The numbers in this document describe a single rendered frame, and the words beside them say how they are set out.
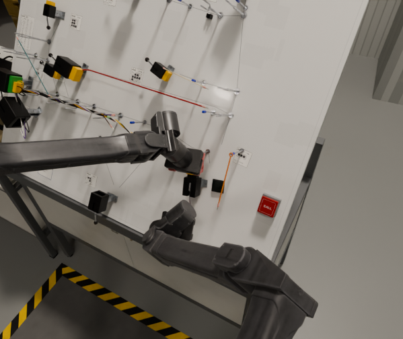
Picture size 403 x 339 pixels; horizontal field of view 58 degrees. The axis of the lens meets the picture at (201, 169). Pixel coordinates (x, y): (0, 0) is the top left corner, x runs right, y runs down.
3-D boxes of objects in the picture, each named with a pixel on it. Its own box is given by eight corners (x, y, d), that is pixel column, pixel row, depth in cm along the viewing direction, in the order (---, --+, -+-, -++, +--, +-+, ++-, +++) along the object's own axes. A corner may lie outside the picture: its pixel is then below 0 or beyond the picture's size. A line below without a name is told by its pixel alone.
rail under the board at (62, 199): (255, 303, 119) (258, 294, 114) (3, 174, 157) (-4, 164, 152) (262, 288, 122) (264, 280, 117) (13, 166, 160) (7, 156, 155)
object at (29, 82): (8, 64, 142) (-28, 59, 129) (40, 77, 137) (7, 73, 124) (5, 81, 144) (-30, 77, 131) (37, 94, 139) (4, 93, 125)
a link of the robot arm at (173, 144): (157, 158, 90) (179, 151, 89) (154, 133, 92) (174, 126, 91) (169, 165, 96) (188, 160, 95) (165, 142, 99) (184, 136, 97)
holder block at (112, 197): (101, 216, 135) (83, 224, 126) (109, 186, 131) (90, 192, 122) (112, 221, 133) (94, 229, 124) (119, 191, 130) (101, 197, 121)
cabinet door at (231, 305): (240, 327, 152) (247, 288, 122) (133, 270, 170) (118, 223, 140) (243, 321, 153) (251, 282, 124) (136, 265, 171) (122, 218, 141)
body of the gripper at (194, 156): (172, 147, 105) (161, 138, 98) (204, 152, 101) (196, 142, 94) (166, 168, 103) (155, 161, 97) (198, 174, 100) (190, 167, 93)
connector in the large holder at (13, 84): (19, 76, 129) (9, 75, 125) (25, 79, 128) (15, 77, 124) (17, 92, 130) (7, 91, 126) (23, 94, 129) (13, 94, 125)
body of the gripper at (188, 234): (165, 210, 107) (153, 212, 101) (196, 218, 104) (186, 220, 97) (161, 231, 108) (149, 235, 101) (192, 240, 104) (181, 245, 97)
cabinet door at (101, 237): (134, 268, 170) (118, 222, 140) (48, 222, 188) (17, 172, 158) (136, 264, 171) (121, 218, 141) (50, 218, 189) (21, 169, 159)
